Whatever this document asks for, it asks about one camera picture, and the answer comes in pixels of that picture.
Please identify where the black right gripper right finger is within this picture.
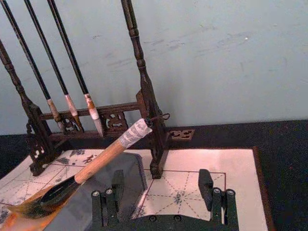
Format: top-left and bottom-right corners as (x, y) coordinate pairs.
(198, 169), (238, 226)

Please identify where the large bamboo-handled calligraphy brush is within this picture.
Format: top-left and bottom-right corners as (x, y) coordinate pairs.
(7, 112), (171, 221)

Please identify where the black table cloth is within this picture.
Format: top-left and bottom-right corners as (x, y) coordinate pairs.
(0, 120), (308, 231)

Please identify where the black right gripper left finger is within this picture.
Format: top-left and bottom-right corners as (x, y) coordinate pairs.
(91, 169), (131, 228)

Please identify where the black brush white bristle tip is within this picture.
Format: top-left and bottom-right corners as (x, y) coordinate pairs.
(47, 0), (104, 138)

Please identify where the thin black brush brown tip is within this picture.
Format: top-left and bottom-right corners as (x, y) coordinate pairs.
(23, 0), (84, 132)

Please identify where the dark wooden brush rack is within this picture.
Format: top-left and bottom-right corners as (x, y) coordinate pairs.
(0, 0), (195, 180)

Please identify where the black brush grey bristle tip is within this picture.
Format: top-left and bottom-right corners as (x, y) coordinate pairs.
(0, 0), (66, 133)

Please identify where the amber ink dish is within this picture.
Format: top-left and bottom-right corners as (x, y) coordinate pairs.
(0, 208), (56, 231)

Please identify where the white red-grid calligraphy mat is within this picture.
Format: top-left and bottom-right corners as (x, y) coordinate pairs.
(0, 146), (275, 231)

